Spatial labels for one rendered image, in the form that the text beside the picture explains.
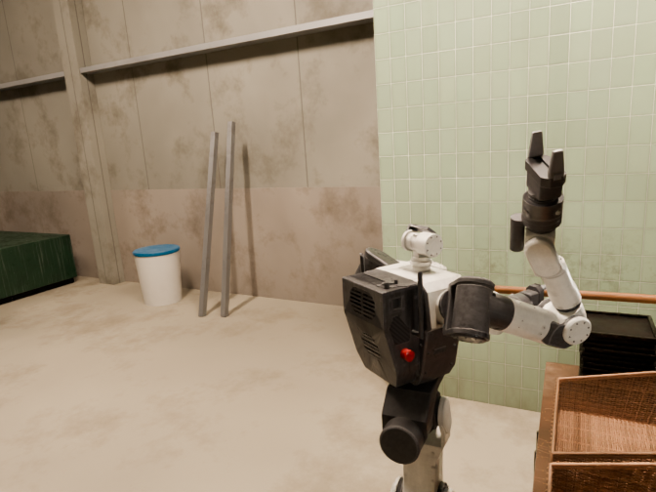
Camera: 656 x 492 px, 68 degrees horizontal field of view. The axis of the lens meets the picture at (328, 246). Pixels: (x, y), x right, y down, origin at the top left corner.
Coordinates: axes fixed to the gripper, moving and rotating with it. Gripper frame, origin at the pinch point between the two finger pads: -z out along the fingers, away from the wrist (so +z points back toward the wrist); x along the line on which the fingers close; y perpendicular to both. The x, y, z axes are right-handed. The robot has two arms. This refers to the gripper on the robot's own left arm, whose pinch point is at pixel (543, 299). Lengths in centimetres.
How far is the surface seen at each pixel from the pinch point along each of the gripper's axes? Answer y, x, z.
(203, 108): -472, -105, -23
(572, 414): -8, 60, -32
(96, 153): -617, -63, 86
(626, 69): -47, -85, -124
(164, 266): -466, 71, 46
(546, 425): -10, 61, -18
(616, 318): -15, 29, -72
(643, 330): 0, 29, -67
